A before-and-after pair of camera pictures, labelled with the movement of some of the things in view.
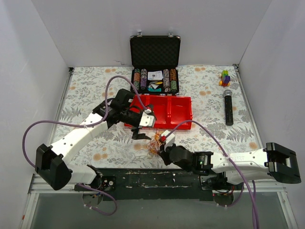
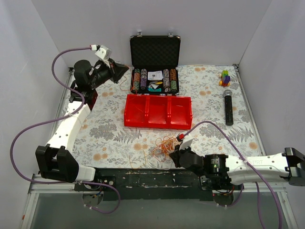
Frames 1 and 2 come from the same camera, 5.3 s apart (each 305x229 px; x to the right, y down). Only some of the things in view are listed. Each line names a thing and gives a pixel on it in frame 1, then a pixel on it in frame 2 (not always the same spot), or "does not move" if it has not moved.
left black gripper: [138, 129] -> [114, 71]
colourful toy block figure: [226, 78] does not move
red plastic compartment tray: [168, 110] does not move
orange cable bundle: [153, 145] -> [158, 156]
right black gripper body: [165, 155] does not move
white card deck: [155, 75] does not move
